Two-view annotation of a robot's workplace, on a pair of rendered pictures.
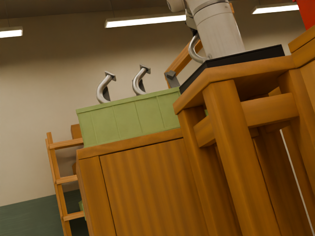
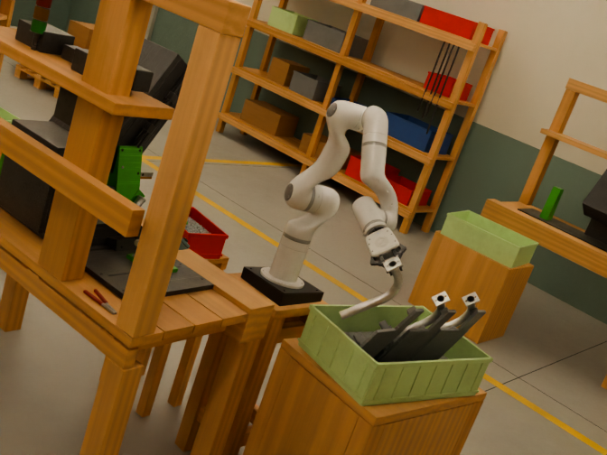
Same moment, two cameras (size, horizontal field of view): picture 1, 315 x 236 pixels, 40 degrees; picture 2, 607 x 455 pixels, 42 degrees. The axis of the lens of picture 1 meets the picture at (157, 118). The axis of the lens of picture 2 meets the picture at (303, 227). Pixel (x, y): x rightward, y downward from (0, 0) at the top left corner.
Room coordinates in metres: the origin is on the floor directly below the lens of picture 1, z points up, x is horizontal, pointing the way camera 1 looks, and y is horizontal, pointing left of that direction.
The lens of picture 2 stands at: (3.86, -1.92, 2.06)
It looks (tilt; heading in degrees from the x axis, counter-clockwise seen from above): 17 degrees down; 147
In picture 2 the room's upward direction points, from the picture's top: 19 degrees clockwise
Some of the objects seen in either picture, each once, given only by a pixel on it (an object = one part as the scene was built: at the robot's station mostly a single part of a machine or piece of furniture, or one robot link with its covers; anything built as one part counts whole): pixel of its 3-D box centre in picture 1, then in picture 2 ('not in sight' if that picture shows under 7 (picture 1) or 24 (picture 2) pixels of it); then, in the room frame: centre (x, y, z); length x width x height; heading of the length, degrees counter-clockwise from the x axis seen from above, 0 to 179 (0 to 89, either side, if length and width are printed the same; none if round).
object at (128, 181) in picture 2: not in sight; (123, 170); (1.04, -0.94, 1.17); 0.13 x 0.12 x 0.20; 24
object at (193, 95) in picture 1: (236, 85); (276, 292); (1.30, -0.26, 0.83); 0.32 x 0.32 x 0.04; 17
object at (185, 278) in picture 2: not in sight; (81, 228); (1.00, -1.03, 0.89); 1.10 x 0.42 x 0.02; 24
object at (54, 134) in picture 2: not in sight; (46, 175); (0.95, -1.20, 1.07); 0.30 x 0.18 x 0.34; 24
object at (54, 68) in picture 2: not in sight; (61, 67); (1.10, -1.27, 1.52); 0.90 x 0.25 x 0.04; 24
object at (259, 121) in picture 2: not in sight; (344, 86); (-3.58, 2.85, 1.10); 3.01 x 0.55 x 2.20; 20
